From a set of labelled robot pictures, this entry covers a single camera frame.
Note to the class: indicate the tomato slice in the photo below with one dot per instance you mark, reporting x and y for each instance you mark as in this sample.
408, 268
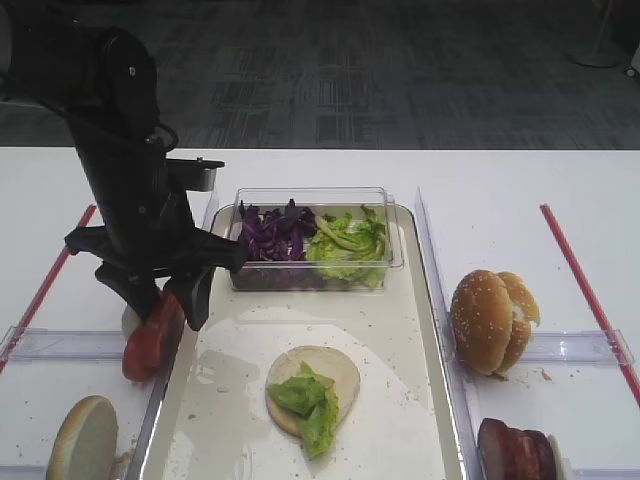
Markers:
148, 346

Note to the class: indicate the right red rail strip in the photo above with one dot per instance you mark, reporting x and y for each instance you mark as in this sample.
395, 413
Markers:
590, 295

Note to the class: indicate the clear track lower right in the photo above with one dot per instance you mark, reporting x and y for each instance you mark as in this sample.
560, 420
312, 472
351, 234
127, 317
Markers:
606, 474

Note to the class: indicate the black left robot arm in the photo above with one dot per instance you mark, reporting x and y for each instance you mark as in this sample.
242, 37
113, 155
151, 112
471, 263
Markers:
103, 84

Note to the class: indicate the white meat pusher block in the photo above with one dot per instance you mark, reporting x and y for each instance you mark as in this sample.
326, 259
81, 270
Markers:
563, 466

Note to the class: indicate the white tomato pusher block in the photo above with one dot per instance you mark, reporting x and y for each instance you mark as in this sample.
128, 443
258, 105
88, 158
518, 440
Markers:
130, 321

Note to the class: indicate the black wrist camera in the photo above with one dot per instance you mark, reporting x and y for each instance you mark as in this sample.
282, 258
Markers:
195, 175

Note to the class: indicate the left red rail strip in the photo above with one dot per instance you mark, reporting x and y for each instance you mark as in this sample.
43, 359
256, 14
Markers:
45, 290

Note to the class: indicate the clear plastic salad box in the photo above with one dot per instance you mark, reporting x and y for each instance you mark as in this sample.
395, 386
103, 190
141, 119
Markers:
257, 276

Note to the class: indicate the bun half standing left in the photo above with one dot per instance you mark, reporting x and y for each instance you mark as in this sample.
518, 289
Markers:
86, 441

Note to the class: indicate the bottom bun on tray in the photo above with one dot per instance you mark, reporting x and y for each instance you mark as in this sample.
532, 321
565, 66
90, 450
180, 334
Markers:
326, 361

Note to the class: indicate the front meat slice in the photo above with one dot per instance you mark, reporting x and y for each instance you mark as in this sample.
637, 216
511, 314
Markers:
497, 447

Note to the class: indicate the clear track upper left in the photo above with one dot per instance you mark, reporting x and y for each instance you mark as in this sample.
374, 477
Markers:
39, 344

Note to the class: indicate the purple cabbage pieces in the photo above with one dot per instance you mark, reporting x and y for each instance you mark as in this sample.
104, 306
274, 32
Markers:
277, 235

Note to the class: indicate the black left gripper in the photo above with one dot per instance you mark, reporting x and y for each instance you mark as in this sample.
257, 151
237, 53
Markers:
155, 234

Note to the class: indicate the clear track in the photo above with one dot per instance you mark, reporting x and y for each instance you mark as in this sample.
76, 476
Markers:
39, 344
596, 348
606, 474

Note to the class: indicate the rear meat slices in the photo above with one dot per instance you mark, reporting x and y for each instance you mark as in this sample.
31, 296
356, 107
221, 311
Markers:
533, 454

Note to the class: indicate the sesame bun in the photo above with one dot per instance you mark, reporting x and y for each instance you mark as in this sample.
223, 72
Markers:
481, 317
525, 311

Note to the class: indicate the red rail strip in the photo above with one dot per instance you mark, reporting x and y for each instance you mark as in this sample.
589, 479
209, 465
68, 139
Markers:
45, 290
590, 295

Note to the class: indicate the rear sesame bun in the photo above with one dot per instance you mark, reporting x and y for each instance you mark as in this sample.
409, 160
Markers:
525, 311

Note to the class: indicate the lettuce leaf on bun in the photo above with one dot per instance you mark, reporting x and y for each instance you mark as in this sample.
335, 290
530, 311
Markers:
307, 406

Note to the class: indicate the left clear divider rail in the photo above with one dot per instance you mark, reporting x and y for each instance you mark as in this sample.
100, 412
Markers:
140, 462

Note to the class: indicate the front sesame bun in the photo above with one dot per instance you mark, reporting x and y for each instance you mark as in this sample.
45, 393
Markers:
481, 317

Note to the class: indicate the clear track upper right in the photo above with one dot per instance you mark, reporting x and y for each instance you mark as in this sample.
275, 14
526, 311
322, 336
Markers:
596, 348

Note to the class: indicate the green lettuce in box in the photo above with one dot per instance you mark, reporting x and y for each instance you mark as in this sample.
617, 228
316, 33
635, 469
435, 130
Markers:
342, 246

